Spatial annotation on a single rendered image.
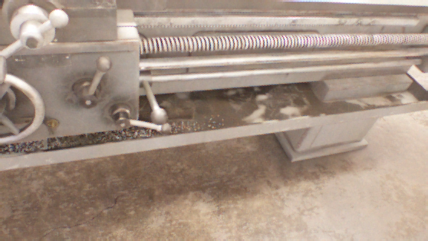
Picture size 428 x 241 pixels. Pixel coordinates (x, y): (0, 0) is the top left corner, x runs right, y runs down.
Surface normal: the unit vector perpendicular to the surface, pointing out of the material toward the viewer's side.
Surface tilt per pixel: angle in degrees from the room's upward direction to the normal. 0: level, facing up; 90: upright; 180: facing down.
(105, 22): 90
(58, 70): 90
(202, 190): 0
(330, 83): 0
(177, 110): 0
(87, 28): 90
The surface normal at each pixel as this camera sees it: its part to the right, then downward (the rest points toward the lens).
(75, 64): 0.31, 0.72
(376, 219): 0.18, -0.69
